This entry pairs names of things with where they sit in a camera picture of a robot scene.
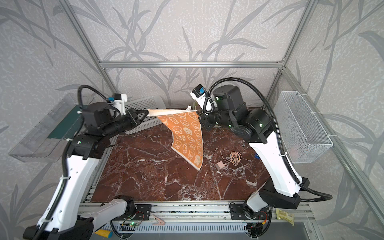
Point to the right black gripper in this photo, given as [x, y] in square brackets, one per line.
[205, 120]

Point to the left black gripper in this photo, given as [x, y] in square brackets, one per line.
[135, 117]

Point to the orange patterned towel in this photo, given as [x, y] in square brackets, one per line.
[186, 132]

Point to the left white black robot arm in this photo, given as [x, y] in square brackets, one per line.
[103, 118]

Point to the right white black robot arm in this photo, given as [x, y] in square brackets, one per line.
[223, 105]

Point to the pink clothespin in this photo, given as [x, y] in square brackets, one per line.
[158, 221]

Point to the yellow paper tag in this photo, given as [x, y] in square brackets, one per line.
[285, 216]

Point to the yellow plastic scoop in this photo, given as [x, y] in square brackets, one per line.
[104, 233]

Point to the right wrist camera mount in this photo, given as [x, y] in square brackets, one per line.
[199, 95]

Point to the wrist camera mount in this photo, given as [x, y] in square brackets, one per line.
[119, 101]
[199, 95]

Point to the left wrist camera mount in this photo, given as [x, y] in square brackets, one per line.
[119, 101]

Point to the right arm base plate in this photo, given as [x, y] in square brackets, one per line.
[243, 212]

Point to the white wire mesh basket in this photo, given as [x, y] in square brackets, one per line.
[304, 137]

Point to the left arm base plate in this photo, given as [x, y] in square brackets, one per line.
[143, 212]

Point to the aluminium front rail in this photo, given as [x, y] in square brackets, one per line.
[200, 211]

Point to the clear acrylic wall shelf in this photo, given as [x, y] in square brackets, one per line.
[45, 143]

